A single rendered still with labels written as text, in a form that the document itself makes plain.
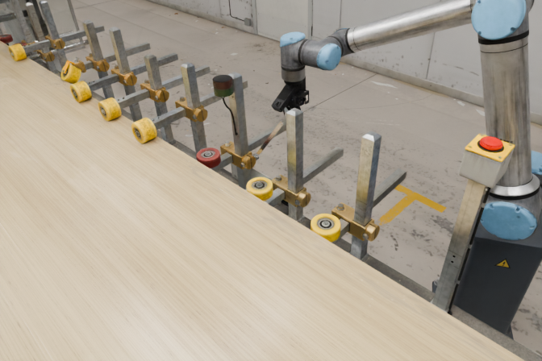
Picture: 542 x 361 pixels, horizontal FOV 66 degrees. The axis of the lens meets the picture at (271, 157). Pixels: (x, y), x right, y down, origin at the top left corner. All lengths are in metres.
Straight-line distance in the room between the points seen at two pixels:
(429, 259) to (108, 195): 1.63
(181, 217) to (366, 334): 0.57
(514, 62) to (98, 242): 1.17
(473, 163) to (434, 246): 1.54
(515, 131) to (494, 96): 0.12
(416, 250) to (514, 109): 1.25
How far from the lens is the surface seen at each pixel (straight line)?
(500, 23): 1.20
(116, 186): 1.37
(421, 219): 2.55
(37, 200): 1.43
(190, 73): 1.51
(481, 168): 0.90
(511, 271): 1.78
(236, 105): 1.34
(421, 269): 2.28
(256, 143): 1.53
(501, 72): 1.25
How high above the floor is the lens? 1.68
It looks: 35 degrees down
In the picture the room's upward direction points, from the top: 3 degrees counter-clockwise
